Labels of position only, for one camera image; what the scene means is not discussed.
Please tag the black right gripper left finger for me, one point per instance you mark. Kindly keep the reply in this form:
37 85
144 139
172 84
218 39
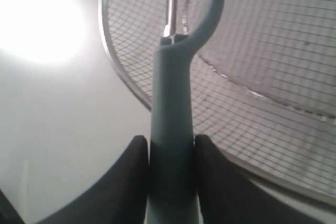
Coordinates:
119 196

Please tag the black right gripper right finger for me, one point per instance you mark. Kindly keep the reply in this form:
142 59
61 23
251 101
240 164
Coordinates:
226 195

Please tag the teal handled peeler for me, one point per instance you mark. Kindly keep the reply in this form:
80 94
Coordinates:
172 194

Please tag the oval wire mesh basket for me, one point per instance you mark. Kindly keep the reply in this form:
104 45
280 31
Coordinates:
263 86

